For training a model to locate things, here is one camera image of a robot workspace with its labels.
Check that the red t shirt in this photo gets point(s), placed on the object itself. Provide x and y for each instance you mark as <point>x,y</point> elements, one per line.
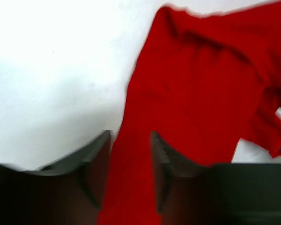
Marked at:
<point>202,83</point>

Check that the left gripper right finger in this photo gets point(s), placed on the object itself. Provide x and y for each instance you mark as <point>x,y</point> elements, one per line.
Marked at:
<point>223,194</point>

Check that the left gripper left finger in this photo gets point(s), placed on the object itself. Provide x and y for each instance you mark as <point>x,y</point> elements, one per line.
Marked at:
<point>68,191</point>

